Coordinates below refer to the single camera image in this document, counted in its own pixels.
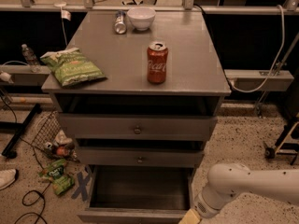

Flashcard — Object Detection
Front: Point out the grey bottom drawer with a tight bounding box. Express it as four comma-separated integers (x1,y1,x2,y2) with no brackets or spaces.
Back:
78,166,193,224

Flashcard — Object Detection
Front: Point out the grey drawer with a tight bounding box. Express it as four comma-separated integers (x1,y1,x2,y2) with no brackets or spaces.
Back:
78,166,193,224
58,113,217,141
76,139,204,168

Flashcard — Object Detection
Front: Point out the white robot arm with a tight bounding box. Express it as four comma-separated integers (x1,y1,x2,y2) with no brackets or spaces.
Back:
178,163,299,224

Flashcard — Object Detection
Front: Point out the grey middle drawer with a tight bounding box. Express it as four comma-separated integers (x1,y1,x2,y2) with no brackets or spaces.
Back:
76,139,204,168

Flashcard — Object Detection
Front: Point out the grey drawer cabinet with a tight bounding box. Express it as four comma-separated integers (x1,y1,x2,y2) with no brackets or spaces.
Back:
41,10,232,173

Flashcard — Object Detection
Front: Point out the grey top drawer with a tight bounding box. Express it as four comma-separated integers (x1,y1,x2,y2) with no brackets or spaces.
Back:
58,113,217,141

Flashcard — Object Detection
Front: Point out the grey tape cross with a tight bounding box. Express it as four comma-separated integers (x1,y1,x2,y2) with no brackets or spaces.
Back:
71,173,91,202

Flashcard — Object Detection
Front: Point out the black wheeled cart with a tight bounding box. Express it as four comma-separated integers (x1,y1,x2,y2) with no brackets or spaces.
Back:
263,116,299,165

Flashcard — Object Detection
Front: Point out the green chip bag on floor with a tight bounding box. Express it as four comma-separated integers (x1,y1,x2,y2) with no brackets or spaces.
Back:
38,159,75,196

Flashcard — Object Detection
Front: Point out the red cola can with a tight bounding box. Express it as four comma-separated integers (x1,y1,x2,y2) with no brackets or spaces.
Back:
147,41,168,84

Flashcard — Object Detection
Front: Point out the white shoe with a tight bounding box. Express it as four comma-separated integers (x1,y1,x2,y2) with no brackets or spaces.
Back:
0,169,19,190

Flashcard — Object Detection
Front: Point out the green jalapeno chip bag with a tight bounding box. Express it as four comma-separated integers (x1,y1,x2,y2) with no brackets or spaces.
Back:
40,48,106,87

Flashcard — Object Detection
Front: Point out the black table leg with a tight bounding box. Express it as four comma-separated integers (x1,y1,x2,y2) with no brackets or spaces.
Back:
0,104,42,159

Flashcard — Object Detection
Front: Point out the silver can lying down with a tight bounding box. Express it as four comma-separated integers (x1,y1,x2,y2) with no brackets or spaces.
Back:
114,10,127,35

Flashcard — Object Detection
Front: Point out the white bowl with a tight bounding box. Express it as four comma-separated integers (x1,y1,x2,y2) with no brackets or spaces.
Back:
127,7,156,31

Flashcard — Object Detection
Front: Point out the clear water bottle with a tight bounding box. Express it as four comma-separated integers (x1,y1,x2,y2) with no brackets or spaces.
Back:
21,44,40,73

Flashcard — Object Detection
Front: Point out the grey wall ledge right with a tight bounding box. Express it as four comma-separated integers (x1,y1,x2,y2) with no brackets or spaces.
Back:
224,69,294,92

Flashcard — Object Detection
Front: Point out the grey wall ledge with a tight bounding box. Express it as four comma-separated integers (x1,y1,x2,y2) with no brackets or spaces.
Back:
224,69,294,92
0,65,50,86

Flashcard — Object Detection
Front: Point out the wire basket with trash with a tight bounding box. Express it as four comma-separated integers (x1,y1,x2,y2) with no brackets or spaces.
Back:
32,111,78,161

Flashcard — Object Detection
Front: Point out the black floor cable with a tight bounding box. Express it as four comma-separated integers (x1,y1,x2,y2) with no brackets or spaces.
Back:
0,95,52,224

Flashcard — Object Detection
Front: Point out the grey wall ledge left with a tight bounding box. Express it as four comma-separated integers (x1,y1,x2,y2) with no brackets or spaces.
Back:
0,65,50,86

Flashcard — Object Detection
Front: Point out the white hanging cable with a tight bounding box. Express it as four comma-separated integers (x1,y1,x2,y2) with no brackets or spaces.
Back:
228,4,286,94

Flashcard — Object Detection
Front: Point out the metal railing frame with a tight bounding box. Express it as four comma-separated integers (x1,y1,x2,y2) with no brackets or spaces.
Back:
0,0,299,16

